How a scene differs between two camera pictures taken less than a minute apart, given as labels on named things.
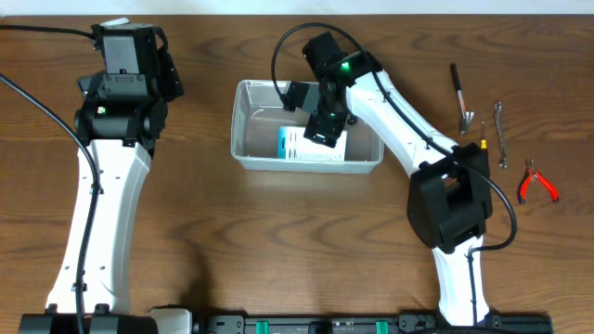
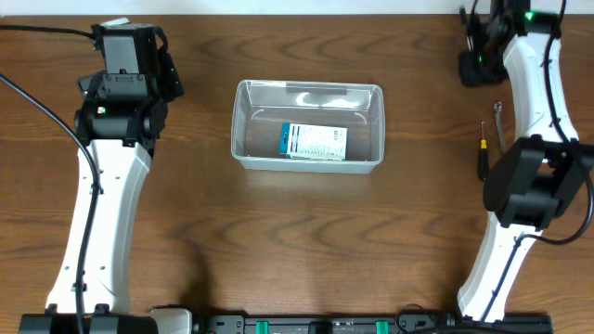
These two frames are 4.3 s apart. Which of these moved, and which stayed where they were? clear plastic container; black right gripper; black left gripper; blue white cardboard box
Moved: black right gripper
Stayed: black left gripper; clear plastic container; blue white cardboard box
